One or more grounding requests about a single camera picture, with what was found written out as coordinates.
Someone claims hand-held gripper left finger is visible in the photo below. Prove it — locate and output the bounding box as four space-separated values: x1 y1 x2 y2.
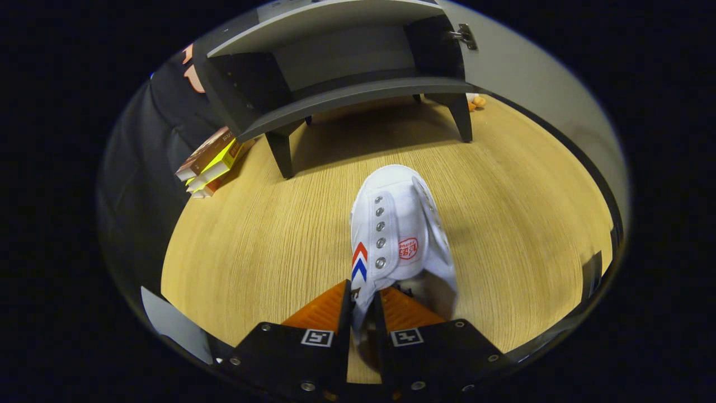
217 280 354 401

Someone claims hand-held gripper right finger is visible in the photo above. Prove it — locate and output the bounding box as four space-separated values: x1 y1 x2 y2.
374 287 512 401

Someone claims white canvas shoe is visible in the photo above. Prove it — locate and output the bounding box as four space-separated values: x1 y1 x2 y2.
350 164 459 359

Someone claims dark grey shoe cabinet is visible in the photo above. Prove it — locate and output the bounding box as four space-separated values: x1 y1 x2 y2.
193 0 482 180

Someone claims metal door hinge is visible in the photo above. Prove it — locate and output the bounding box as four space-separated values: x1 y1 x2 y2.
447 24 478 51

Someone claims grey panel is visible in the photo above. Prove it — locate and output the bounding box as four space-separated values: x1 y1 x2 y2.
140 287 216 364

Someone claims orange book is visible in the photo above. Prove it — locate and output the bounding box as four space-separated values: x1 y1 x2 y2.
192 140 257 198

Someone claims yellow book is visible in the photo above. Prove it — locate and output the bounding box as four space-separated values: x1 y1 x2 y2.
186 139 247 193

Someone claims dark object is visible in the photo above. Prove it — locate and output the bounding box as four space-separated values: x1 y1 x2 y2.
581 251 604 306

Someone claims black backdrop cloth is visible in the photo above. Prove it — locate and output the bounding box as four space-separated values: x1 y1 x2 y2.
98 42 224 314

